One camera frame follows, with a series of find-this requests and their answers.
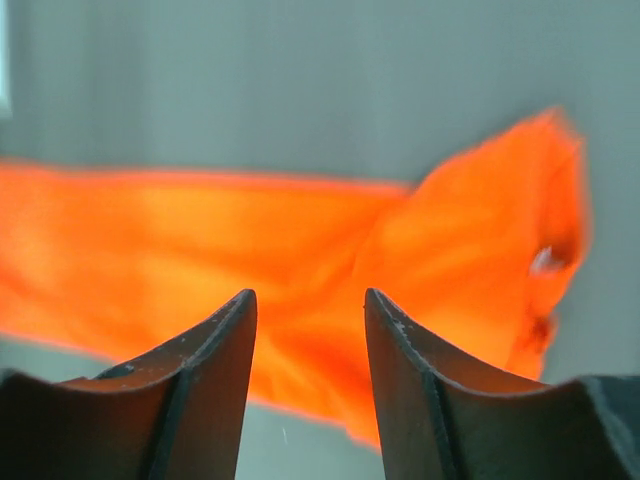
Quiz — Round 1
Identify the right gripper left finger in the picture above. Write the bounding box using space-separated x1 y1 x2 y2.
1 290 257 479

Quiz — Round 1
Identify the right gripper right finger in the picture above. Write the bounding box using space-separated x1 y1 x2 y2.
364 289 639 479

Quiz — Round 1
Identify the orange t shirt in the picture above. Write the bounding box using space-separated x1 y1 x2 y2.
1 110 589 445

